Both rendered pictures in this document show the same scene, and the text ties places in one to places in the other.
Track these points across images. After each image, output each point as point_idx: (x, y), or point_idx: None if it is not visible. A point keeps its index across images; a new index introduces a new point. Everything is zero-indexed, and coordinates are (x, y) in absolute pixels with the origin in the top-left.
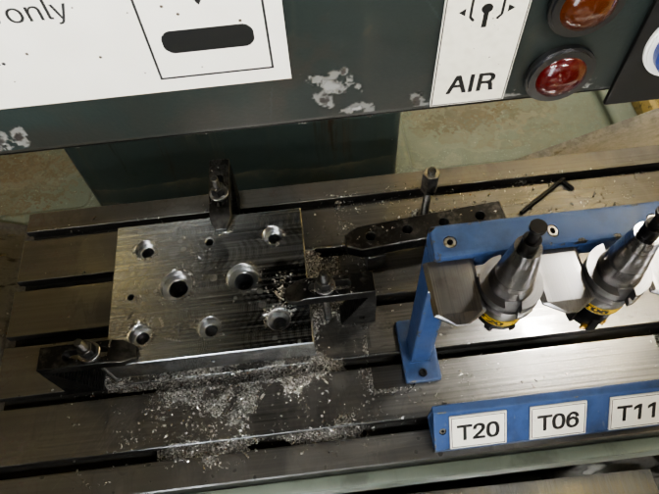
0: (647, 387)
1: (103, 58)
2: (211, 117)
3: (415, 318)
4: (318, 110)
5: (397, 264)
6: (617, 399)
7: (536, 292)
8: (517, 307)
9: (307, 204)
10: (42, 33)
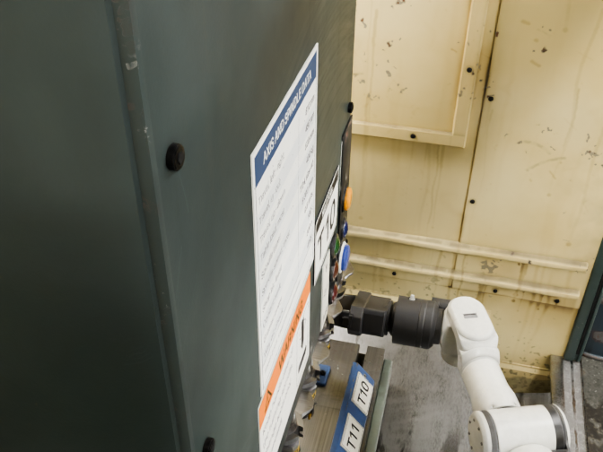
0: (342, 421)
1: (292, 392)
2: (299, 392)
3: None
4: (310, 360)
5: None
6: (343, 441)
7: (295, 414)
8: (298, 430)
9: None
10: (287, 396)
